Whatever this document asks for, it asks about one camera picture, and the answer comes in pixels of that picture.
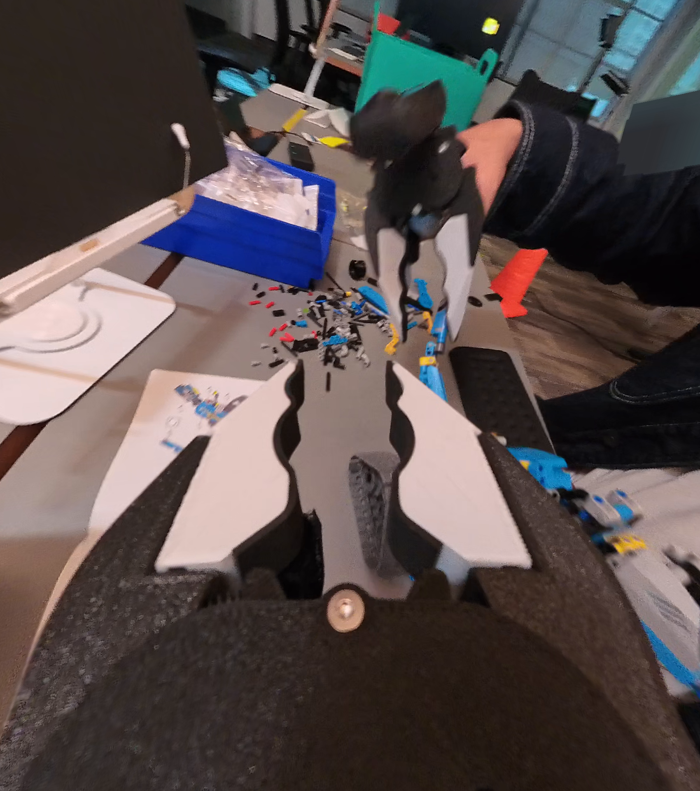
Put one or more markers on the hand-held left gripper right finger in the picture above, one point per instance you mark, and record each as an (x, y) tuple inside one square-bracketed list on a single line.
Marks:
[(461, 494)]

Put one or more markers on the dark denim jacket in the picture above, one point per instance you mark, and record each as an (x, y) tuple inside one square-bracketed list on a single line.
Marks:
[(665, 401)]

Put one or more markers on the black perforated mat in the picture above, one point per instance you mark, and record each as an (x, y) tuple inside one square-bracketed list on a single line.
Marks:
[(498, 395)]

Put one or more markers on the teal green box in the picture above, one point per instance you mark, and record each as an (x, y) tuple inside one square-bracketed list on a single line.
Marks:
[(412, 74)]

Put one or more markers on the open instruction booklet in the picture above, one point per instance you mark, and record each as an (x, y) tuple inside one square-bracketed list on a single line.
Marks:
[(140, 445)]

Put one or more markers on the black flat box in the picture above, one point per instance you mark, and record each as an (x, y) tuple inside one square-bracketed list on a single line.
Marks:
[(301, 156)]

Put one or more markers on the yellow paper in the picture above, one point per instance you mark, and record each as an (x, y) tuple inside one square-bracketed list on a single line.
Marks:
[(332, 141)]

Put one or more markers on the blue toy brick robot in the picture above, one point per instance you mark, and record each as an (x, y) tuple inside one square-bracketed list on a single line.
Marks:
[(659, 593)]

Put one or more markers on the black toy wheel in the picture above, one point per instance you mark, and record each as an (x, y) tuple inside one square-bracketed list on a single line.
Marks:
[(358, 269)]

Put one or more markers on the blue brick robot arm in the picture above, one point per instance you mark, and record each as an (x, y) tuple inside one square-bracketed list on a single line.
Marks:
[(433, 364)]

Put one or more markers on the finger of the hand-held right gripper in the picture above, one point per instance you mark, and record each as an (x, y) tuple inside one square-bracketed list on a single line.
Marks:
[(393, 272), (458, 272)]

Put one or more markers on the pile of small brick parts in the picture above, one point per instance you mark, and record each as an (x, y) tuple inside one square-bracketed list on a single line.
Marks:
[(337, 327)]

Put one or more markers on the grey desk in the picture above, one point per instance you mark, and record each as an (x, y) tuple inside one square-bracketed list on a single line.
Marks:
[(337, 420)]

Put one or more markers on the blue plastic bin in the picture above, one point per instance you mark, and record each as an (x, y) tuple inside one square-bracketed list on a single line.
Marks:
[(251, 241)]

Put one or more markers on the white desk lamp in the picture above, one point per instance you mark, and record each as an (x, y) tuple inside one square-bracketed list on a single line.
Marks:
[(59, 333)]

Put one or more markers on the black partition panel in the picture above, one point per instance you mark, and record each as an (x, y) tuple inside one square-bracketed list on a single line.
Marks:
[(66, 123)]

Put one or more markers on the person's right hand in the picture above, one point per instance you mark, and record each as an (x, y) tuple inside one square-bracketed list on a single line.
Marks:
[(492, 160)]

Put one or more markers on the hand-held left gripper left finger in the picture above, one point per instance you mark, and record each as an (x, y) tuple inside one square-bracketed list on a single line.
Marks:
[(232, 494)]

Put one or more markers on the orange traffic cone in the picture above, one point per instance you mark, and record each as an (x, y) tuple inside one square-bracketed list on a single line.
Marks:
[(520, 284)]

